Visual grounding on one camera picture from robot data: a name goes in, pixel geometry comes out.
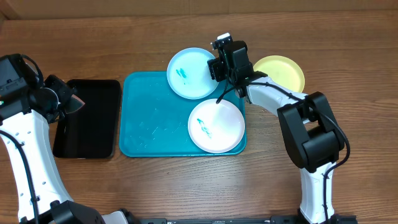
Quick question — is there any green and pink sponge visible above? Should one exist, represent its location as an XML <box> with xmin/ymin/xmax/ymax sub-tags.
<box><xmin>64</xmin><ymin>95</ymin><xmax>85</xmax><ymax>114</ymax></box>

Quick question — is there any yellow plate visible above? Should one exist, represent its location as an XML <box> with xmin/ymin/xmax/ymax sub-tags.
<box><xmin>254</xmin><ymin>55</ymin><xmax>305</xmax><ymax>93</ymax></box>

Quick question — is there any white plate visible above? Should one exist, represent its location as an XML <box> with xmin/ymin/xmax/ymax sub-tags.
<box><xmin>187</xmin><ymin>99</ymin><xmax>246</xmax><ymax>154</ymax></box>

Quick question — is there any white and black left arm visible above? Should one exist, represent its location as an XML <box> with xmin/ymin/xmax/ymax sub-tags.
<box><xmin>1</xmin><ymin>54</ymin><xmax>137</xmax><ymax>224</ymax></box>

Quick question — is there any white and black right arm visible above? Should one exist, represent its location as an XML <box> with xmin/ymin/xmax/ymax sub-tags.
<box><xmin>208</xmin><ymin>36</ymin><xmax>357</xmax><ymax>223</ymax></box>

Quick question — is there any black rectangular tray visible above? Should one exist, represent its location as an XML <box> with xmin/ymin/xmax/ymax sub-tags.
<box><xmin>52</xmin><ymin>79</ymin><xmax>122</xmax><ymax>159</ymax></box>

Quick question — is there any blue plastic tray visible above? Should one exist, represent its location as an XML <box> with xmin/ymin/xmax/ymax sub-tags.
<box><xmin>119</xmin><ymin>70</ymin><xmax>248</xmax><ymax>158</ymax></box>

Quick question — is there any light blue plate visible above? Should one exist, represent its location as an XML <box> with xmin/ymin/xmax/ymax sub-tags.
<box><xmin>167</xmin><ymin>47</ymin><xmax>218</xmax><ymax>100</ymax></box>

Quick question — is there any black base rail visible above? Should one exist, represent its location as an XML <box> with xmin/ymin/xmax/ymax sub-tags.
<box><xmin>124</xmin><ymin>214</ymin><xmax>358</xmax><ymax>224</ymax></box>

